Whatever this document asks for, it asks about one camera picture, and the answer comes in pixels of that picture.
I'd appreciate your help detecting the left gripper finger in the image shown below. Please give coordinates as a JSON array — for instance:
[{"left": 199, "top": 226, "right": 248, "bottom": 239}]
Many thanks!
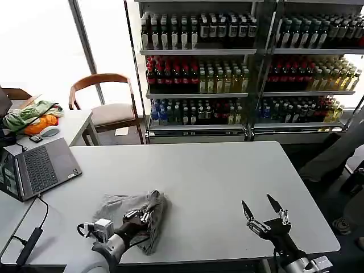
[
  {"left": 122, "top": 209, "right": 142, "bottom": 223},
  {"left": 141, "top": 191, "right": 160, "bottom": 226}
]

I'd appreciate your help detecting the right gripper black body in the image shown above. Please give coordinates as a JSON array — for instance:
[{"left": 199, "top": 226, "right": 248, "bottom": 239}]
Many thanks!
[{"left": 262, "top": 217, "right": 307, "bottom": 264}]

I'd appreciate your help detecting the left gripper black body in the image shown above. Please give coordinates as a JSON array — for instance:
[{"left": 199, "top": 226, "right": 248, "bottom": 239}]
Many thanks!
[{"left": 114, "top": 217, "right": 145, "bottom": 244}]

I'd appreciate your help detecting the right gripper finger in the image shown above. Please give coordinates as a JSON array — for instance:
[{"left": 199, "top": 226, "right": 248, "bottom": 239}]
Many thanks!
[
  {"left": 241, "top": 200, "right": 271, "bottom": 237},
  {"left": 266, "top": 193, "right": 292, "bottom": 228}
]

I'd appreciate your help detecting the grey printed t-shirt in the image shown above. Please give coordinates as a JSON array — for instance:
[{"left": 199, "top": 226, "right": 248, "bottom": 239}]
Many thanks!
[{"left": 92, "top": 189, "right": 169, "bottom": 256}]

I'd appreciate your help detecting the person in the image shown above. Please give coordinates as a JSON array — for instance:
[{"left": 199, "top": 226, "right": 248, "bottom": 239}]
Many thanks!
[{"left": 297, "top": 112, "right": 364, "bottom": 248}]

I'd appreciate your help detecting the grey laptop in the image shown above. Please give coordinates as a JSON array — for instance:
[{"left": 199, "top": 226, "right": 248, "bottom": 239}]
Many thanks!
[{"left": 0, "top": 136, "right": 83, "bottom": 202}]

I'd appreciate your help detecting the black power adapter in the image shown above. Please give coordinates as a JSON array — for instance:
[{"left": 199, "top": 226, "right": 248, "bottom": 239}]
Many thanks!
[{"left": 15, "top": 226, "right": 44, "bottom": 266}]

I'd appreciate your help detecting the wooden chair with cushion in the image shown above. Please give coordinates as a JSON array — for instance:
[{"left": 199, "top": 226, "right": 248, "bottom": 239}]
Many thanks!
[{"left": 68, "top": 73, "right": 145, "bottom": 145}]

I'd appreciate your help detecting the white side table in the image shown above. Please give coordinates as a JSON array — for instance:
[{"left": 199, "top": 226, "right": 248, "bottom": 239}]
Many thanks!
[{"left": 0, "top": 109, "right": 101, "bottom": 156}]

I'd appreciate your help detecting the pale computer mouse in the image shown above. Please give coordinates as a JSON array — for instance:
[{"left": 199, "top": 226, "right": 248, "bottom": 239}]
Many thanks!
[{"left": 39, "top": 126, "right": 61, "bottom": 138}]

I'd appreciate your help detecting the orange cloth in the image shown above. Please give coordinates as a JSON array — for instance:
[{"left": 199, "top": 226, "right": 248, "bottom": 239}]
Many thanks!
[{"left": 22, "top": 114, "right": 60, "bottom": 136}]

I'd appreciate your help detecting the pile of green clothes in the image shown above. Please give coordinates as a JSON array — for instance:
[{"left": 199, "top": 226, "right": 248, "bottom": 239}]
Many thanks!
[{"left": 2, "top": 100, "right": 65, "bottom": 133}]

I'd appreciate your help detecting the shelf of red and yellow bottles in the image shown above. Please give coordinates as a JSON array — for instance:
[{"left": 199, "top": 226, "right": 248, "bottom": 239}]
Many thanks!
[{"left": 133, "top": 0, "right": 258, "bottom": 144}]

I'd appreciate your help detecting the cardboard box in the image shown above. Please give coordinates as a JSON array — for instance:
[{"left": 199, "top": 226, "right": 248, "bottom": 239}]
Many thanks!
[{"left": 10, "top": 93, "right": 44, "bottom": 111}]

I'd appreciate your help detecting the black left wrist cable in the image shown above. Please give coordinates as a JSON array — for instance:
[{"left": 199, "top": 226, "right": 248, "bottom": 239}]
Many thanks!
[{"left": 76, "top": 222, "right": 96, "bottom": 239}]

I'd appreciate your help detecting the black laptop power cable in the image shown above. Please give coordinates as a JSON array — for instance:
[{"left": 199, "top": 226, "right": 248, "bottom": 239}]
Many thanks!
[{"left": 10, "top": 193, "right": 50, "bottom": 245}]

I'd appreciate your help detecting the grey window post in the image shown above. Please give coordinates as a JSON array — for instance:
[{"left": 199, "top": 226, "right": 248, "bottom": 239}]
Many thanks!
[{"left": 67, "top": 0, "right": 106, "bottom": 101}]

